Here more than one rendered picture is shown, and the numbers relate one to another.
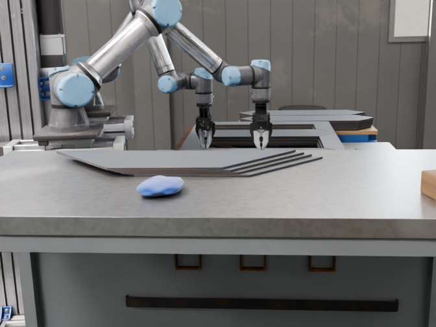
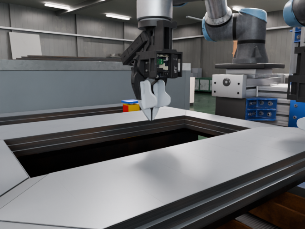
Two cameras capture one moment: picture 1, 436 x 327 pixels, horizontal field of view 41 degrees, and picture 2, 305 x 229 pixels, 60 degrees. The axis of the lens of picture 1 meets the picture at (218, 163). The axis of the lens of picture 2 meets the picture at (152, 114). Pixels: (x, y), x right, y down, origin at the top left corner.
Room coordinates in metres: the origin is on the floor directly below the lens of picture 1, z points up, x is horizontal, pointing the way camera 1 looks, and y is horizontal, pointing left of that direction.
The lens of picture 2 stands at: (2.78, -0.57, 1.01)
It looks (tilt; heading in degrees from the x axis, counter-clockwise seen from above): 10 degrees down; 139
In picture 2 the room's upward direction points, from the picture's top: straight up
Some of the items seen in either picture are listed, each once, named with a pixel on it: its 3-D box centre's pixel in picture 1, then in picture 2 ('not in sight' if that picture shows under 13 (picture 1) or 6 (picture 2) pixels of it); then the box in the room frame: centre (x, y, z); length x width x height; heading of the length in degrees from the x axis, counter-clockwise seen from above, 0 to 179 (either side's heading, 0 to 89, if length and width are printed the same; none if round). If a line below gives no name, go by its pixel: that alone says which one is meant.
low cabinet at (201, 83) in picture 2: not in sight; (214, 85); (-4.57, 9.66, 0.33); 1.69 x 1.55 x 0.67; 4
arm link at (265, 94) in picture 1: (260, 94); (155, 12); (2.34, -0.17, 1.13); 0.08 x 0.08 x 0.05
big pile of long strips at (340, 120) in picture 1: (303, 120); not in sight; (3.49, -0.52, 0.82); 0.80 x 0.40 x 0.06; 85
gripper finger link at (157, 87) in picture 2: (257, 139); (160, 100); (2.35, -0.16, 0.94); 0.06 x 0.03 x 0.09; 175
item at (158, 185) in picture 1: (161, 185); not in sight; (1.28, 0.13, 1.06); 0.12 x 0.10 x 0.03; 171
